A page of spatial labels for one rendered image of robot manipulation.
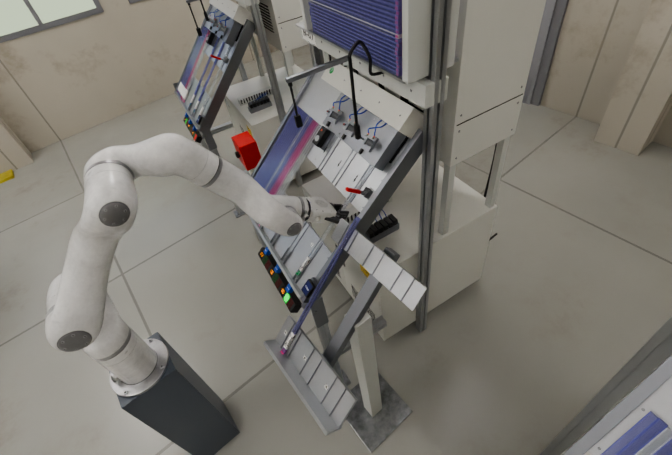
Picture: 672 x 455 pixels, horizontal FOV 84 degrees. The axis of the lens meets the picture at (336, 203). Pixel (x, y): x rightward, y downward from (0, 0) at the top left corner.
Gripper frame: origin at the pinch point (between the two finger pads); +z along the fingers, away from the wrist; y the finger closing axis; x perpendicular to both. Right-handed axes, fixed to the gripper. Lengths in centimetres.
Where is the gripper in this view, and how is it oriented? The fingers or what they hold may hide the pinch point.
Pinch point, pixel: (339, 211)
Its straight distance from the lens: 130.0
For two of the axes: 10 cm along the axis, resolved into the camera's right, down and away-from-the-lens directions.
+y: -5.0, -5.5, 6.7
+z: 7.8, 0.5, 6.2
